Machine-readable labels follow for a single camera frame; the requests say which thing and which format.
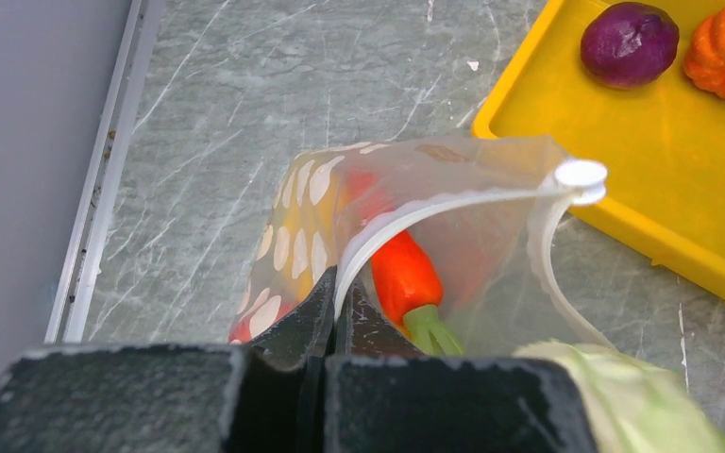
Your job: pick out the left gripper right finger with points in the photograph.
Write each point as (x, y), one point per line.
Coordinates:
(362, 329)

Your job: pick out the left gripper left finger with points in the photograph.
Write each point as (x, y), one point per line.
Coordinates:
(305, 331)

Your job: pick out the red apple toy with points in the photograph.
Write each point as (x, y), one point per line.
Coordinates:
(260, 319)

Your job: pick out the orange carrot toy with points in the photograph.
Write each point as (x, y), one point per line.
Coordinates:
(408, 287)

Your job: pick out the clear zip top bag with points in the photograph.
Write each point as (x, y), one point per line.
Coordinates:
(485, 212)

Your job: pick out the green cabbage toy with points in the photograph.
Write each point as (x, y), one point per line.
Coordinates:
(631, 405)

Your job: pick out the orange mango toy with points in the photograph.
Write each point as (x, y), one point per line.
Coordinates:
(304, 244)

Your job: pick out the yellow plastic tray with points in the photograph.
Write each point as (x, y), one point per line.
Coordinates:
(663, 144)

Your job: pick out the purple onion toy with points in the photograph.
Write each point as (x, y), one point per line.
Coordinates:
(629, 45)

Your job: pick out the aluminium frame rail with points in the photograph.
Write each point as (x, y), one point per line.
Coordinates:
(85, 249)

